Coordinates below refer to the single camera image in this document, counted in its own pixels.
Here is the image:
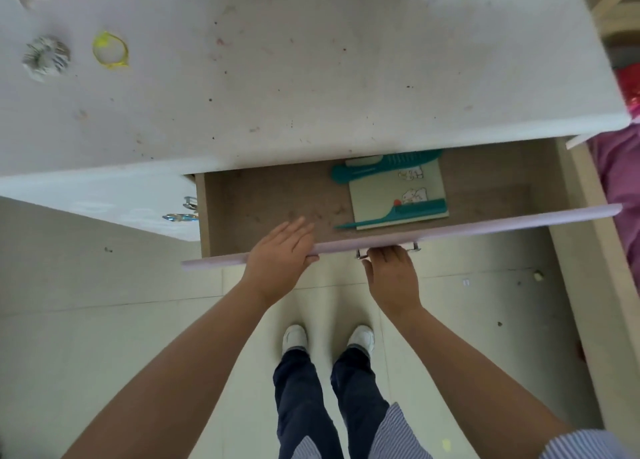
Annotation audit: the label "striped fabric scrunchie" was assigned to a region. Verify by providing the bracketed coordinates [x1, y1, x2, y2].
[22, 35, 71, 82]

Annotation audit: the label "person's white left shoe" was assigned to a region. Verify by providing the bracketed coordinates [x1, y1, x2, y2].
[282, 324, 309, 355]

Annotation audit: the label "red patterned cloth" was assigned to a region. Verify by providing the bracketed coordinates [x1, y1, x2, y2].
[614, 66, 640, 120]

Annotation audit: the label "person's right forearm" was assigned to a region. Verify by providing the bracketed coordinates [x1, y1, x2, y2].
[381, 306, 576, 459]

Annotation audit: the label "green cartoon notebook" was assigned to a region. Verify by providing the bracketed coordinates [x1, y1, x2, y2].
[345, 156, 450, 231]

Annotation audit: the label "metal drawer handle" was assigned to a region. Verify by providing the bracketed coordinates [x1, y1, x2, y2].
[355, 243, 422, 261]

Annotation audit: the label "dark blue trousers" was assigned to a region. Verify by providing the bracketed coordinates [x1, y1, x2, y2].
[272, 346, 391, 459]

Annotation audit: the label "blue striped shirt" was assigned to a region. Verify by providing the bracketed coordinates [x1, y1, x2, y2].
[294, 401, 640, 459]

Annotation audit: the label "lilac front wooden drawer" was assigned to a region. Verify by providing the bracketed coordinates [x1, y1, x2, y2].
[181, 136, 624, 273]

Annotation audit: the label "yellow hair tie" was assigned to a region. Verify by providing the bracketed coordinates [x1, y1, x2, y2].
[92, 31, 131, 71]

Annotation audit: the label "person's right hand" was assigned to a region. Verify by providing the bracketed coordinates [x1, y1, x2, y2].
[362, 246, 424, 320]

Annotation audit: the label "person's left hand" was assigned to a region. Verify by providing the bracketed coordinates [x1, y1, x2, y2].
[241, 217, 321, 307]

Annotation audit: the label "pink bedding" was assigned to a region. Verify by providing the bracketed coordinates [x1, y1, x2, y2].
[587, 123, 640, 290]

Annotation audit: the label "person's white shoe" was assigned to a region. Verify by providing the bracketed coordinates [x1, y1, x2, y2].
[347, 325, 376, 355]
[282, 324, 309, 355]

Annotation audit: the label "person's white right shoe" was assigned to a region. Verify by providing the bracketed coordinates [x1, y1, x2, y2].
[347, 325, 376, 355]

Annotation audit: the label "white dresser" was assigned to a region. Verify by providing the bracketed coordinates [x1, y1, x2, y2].
[0, 0, 633, 243]

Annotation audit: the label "teal tail comb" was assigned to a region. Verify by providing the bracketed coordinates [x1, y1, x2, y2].
[333, 198, 448, 231]

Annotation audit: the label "person's left forearm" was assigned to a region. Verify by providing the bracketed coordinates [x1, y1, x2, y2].
[62, 282, 297, 459]

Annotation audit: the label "light wooden bed frame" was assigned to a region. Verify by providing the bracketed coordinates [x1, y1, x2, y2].
[549, 133, 640, 447]

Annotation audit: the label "teal wide tooth comb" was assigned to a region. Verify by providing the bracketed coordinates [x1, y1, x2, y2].
[330, 149, 444, 184]

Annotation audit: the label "metal cabinet door handle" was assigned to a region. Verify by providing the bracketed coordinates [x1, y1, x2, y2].
[162, 196, 200, 223]

